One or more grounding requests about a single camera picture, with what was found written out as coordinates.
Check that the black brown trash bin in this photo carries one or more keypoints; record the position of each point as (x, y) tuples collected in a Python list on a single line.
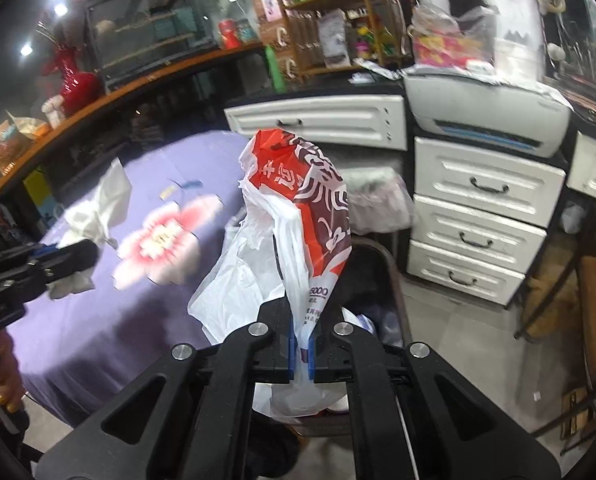
[(369, 285)]

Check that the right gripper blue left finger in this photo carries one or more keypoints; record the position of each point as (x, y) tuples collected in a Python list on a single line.
[(292, 347)]

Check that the red white plastic bag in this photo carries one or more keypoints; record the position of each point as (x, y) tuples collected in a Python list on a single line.
[(292, 244)]

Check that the orange wooden counter shelf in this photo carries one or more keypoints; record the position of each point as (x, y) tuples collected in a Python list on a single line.
[(112, 102)]

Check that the white three-drawer cabinet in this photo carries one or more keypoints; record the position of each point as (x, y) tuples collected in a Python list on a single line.
[(482, 217)]

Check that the black glass display case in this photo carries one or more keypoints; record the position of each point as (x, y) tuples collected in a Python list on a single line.
[(129, 39)]

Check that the white printer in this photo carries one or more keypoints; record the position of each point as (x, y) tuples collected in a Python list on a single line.
[(532, 119)]

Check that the green spray bottle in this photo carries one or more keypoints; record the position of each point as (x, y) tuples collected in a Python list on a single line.
[(277, 77)]

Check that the wooden shelf rack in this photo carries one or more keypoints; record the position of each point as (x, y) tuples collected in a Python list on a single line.
[(335, 36)]

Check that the pink plastic snack bag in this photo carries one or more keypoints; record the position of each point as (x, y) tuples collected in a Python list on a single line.
[(441, 40)]

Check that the purple floral tablecloth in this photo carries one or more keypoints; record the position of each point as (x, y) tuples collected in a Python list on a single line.
[(75, 353)]

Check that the red tin canister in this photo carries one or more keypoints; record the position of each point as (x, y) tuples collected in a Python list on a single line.
[(229, 34)]

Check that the white tissue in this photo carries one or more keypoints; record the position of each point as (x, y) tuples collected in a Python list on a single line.
[(92, 219)]

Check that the red ceramic vase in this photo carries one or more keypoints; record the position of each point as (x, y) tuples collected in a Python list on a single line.
[(79, 88)]

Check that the person's left hand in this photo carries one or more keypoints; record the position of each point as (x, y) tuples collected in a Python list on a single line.
[(12, 389)]

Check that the white wide drawer front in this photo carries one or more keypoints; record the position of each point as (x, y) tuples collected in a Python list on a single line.
[(368, 120)]

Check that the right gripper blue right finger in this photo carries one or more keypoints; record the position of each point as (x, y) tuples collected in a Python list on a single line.
[(311, 357)]

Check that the plastic lined waste basket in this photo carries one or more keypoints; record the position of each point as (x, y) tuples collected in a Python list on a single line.
[(378, 200)]

